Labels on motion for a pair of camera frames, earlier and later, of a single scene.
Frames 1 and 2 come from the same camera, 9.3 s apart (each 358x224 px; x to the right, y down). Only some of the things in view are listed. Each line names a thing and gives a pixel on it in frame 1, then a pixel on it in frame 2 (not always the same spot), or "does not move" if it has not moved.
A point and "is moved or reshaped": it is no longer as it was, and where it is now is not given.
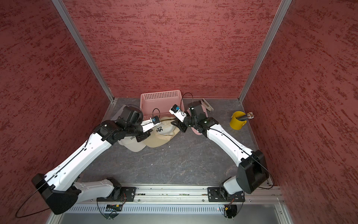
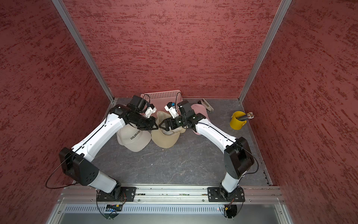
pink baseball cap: [189, 112] does not move
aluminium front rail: [188, 193] does not move
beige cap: [162, 134] is moved or reshaped
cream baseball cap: [131, 143] does not move
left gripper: [143, 136] → [152, 121]
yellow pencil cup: [235, 122] does not move
